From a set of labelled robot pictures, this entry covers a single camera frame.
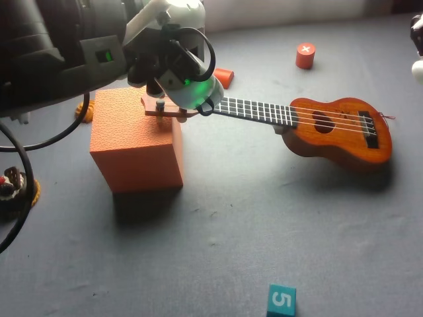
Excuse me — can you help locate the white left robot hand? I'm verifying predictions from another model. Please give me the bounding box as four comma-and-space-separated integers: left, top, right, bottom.
127, 0, 229, 117

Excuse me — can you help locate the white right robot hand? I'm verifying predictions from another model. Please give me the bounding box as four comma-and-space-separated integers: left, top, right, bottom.
409, 13, 423, 83

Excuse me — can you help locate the brown wooden ukulele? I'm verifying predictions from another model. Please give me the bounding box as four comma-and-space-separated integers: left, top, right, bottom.
140, 94, 397, 174

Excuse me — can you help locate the orange half-round block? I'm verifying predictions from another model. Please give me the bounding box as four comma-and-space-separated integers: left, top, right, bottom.
213, 67, 235, 90

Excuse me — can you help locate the large orange textured box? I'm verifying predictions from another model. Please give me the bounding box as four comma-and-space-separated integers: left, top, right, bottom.
89, 87, 184, 194

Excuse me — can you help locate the toy swirl cookie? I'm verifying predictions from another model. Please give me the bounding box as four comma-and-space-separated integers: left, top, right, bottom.
75, 100, 96, 124

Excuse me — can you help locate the orange cylinder with white cross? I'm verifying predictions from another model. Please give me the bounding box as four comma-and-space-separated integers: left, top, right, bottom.
295, 42, 317, 70

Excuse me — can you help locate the toy chocolate cake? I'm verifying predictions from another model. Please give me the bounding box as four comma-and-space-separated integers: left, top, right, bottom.
0, 166, 42, 208

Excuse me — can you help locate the teal block with number five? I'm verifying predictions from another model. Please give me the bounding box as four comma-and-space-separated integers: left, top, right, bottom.
266, 283, 297, 317

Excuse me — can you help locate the thin black cable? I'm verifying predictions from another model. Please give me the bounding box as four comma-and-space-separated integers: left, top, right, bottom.
0, 92, 91, 153

